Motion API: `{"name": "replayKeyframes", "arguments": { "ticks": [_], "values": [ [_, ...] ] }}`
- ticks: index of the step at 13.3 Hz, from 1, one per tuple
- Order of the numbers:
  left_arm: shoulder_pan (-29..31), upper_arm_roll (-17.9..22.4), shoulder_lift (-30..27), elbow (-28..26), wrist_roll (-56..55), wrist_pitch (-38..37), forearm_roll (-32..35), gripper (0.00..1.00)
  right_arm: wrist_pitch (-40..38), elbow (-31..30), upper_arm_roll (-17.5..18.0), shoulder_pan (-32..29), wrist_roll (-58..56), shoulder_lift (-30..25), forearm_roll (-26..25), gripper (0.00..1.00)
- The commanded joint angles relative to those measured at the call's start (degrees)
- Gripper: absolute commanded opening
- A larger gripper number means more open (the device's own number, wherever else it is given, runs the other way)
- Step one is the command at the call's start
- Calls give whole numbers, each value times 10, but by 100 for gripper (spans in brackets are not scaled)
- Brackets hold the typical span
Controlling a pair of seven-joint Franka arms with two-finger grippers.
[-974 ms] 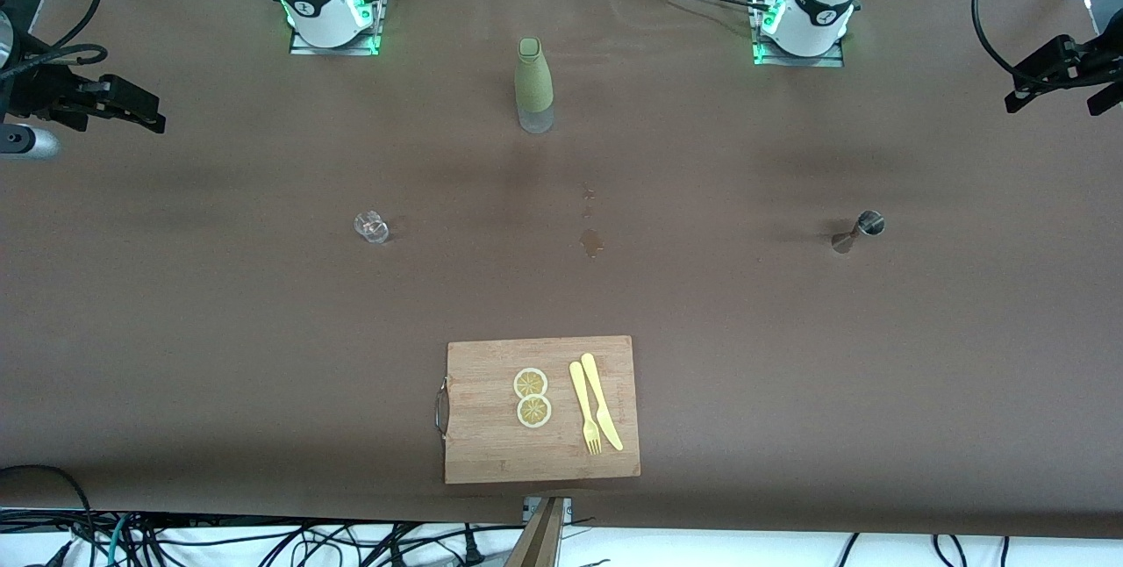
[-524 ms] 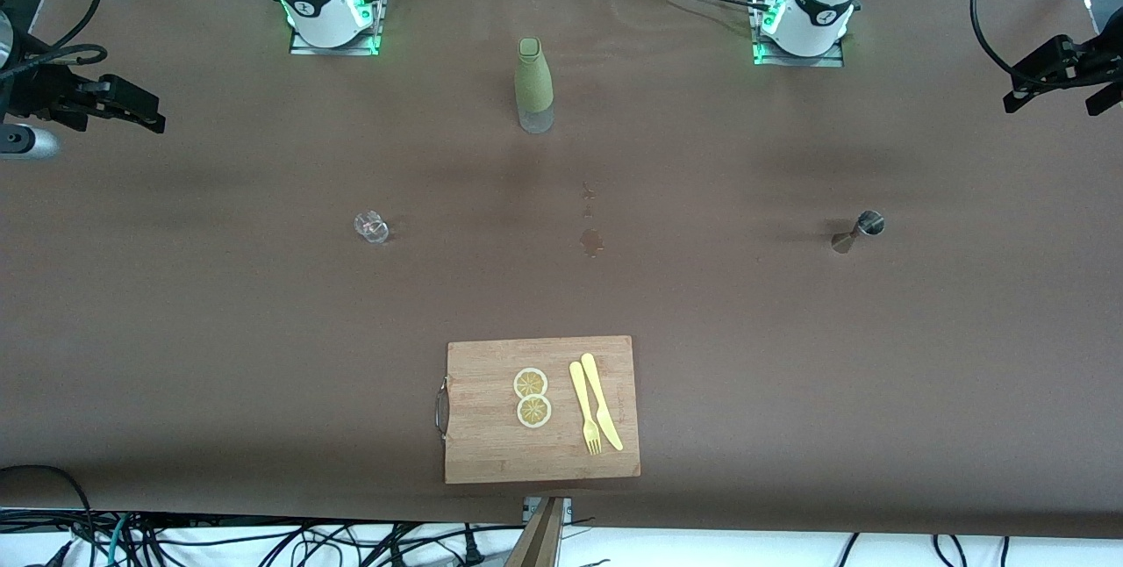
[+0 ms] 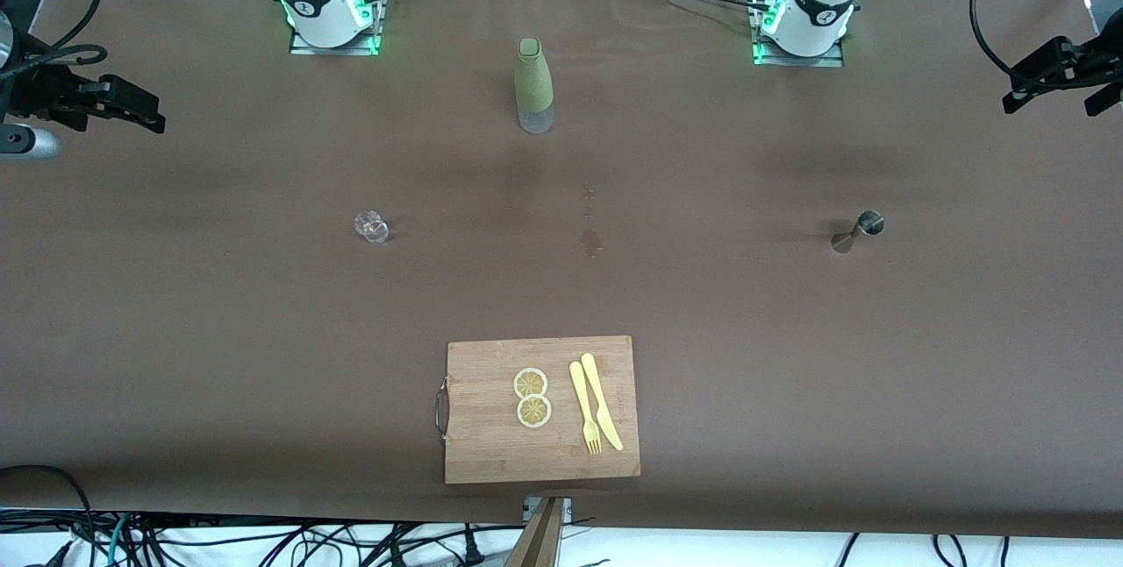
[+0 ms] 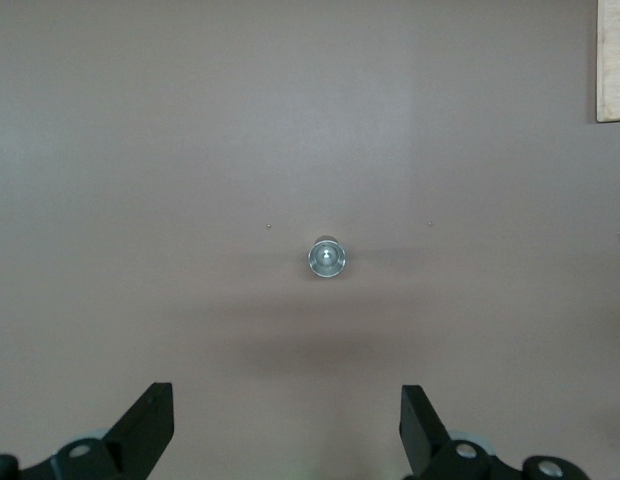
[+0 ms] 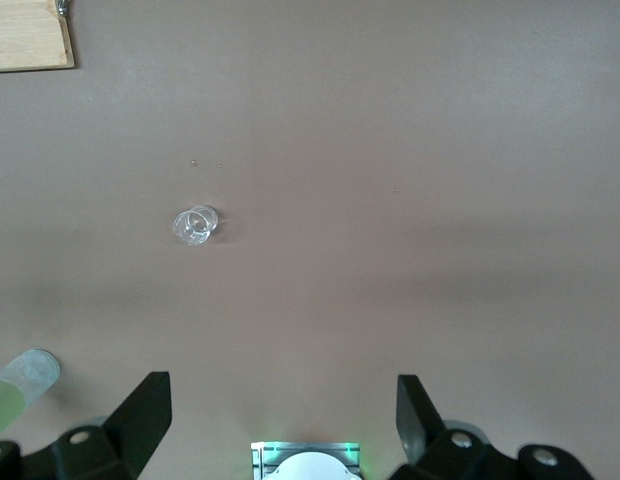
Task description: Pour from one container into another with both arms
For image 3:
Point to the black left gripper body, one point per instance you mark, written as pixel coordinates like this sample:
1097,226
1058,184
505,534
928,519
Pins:
1102,61

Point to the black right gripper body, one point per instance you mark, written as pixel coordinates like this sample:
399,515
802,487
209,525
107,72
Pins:
35,91

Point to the steel jigger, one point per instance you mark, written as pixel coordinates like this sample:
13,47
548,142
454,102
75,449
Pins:
869,222

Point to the small clear glass beaker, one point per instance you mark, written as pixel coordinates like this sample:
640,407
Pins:
370,226

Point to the brown table cover sheet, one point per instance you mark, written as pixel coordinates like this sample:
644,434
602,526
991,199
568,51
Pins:
263,330

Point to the green sleeved glass bottle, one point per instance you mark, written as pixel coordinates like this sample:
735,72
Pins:
533,80

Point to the large liquid puddle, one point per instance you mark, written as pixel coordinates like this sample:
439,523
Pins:
591,242

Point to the lemon slice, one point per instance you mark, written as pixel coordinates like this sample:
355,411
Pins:
533,412
530,383

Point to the wooden cutting board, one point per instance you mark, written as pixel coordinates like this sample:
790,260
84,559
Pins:
491,444

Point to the yellow plastic knife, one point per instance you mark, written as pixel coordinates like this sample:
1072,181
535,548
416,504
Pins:
597,391

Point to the yellow plastic fork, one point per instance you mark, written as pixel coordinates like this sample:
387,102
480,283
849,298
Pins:
582,400

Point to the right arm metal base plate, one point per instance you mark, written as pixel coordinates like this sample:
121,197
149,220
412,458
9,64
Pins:
333,50

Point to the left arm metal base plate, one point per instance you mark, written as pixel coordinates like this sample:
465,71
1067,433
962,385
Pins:
798,62

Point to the silver metal bracket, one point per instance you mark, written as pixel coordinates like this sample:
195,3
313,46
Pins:
529,507

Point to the wooden post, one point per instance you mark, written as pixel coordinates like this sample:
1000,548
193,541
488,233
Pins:
537,541

